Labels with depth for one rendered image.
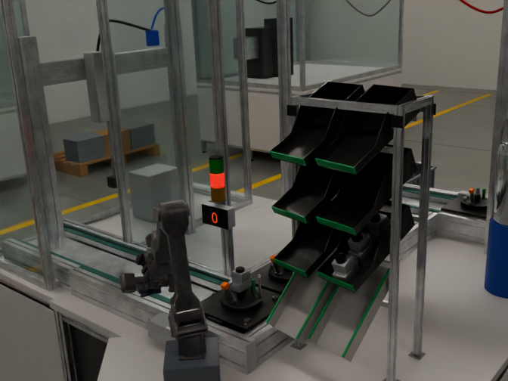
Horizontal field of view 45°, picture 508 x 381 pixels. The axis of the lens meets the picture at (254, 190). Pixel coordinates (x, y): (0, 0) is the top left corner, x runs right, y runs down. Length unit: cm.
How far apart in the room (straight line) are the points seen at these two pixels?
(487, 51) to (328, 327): 1111
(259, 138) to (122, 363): 548
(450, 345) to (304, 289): 52
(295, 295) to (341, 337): 21
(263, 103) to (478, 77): 645
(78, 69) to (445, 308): 175
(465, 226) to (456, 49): 1014
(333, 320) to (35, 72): 156
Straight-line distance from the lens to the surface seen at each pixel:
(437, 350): 206
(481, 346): 211
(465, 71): 1285
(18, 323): 286
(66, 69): 274
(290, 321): 185
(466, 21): 1278
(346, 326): 177
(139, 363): 202
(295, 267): 173
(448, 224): 290
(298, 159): 161
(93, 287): 237
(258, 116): 722
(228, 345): 192
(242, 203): 325
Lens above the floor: 194
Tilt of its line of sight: 18 degrees down
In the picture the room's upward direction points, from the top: 2 degrees counter-clockwise
